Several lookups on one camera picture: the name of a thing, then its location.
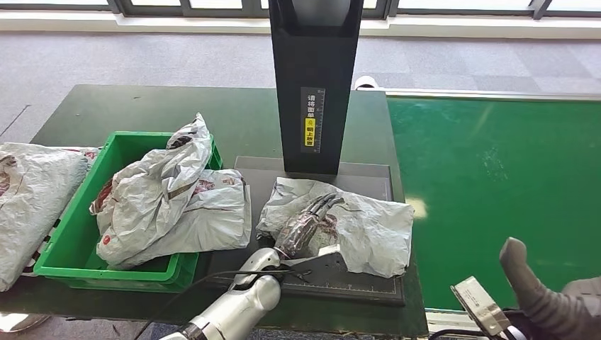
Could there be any grey parcel with brown print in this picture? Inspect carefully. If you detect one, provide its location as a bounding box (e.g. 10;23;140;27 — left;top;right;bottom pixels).
255;176;415;278

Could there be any green plastic crate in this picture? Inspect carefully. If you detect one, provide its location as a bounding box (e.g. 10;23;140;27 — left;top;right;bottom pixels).
33;130;224;293

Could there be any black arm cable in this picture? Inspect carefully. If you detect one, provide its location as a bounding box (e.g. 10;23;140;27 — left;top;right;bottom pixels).
427;328;499;340
133;268;311;340

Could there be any white window sill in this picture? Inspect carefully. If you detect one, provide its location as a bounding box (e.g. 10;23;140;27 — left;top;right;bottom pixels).
0;11;601;40

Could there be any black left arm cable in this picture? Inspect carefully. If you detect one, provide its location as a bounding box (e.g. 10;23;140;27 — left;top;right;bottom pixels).
133;268;311;340

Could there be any parcel with brown patch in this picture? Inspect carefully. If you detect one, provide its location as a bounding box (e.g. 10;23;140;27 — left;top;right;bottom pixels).
90;112;213;268

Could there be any pale round floor disc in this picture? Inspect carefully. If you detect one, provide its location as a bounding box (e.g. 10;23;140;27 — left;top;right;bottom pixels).
0;313;50;335

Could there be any dark green table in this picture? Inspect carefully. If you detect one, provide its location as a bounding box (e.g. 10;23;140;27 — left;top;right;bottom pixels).
0;84;428;336

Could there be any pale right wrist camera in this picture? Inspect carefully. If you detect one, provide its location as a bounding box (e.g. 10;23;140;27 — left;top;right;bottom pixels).
450;276;512;338

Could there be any black inbound scanner machine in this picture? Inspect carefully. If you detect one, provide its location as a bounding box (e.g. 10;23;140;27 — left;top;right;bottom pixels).
205;0;405;307

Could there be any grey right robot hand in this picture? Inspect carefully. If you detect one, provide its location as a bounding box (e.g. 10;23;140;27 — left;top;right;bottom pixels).
499;237;601;340

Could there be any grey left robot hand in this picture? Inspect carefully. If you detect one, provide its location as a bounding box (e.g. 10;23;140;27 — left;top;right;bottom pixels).
274;193;345;260

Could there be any black and yellow label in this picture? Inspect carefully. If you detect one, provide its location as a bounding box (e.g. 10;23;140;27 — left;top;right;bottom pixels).
300;86;326;154

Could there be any dark window frame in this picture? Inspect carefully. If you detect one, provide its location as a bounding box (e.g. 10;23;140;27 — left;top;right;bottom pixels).
0;0;601;22

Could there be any green conveyor belt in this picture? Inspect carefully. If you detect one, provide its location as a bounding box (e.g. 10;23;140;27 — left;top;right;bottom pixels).
387;95;601;311

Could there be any smooth white poly parcel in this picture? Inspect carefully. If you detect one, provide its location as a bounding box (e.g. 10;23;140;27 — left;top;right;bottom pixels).
112;169;253;271

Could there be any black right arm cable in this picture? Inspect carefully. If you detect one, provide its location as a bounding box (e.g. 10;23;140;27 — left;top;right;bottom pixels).
427;328;499;340

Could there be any large grey poly parcel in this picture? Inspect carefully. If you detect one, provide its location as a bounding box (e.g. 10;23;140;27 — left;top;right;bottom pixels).
0;142;97;292

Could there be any black left camera bracket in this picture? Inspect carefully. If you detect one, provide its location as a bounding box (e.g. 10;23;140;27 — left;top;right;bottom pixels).
281;251;349;287

